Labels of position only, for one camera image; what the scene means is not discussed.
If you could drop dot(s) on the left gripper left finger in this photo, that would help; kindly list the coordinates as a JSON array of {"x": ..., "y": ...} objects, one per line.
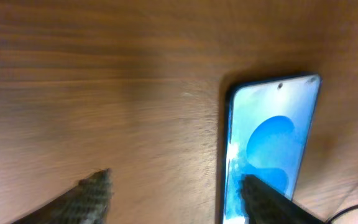
[{"x": 88, "y": 202}]

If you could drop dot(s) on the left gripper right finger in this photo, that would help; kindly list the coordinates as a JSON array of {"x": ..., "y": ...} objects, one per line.
[{"x": 264, "y": 205}]

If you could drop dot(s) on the blue Galaxy smartphone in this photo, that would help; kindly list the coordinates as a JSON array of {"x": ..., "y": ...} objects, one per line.
[{"x": 267, "y": 124}]

